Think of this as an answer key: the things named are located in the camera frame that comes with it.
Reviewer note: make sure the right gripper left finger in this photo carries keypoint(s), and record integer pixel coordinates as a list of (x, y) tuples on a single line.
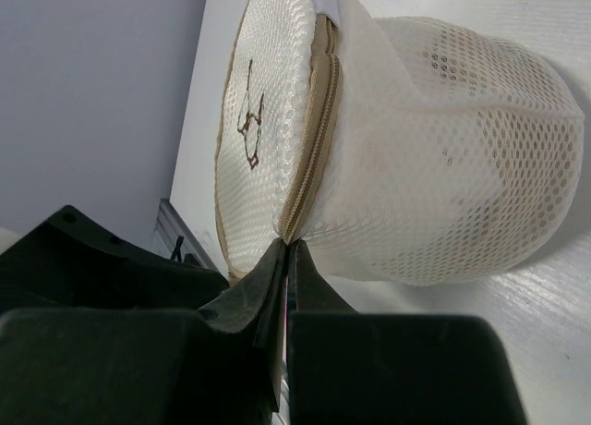
[(218, 364)]

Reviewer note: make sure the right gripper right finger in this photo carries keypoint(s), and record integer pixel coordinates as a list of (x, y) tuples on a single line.
[(345, 367)]

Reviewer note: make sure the white mesh laundry bag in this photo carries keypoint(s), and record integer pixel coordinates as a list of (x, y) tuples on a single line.
[(404, 149)]

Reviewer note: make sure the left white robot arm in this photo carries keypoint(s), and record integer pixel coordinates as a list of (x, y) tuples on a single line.
[(70, 261)]

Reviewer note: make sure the aluminium mounting rail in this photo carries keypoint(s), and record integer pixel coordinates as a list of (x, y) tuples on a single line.
[(173, 239)]

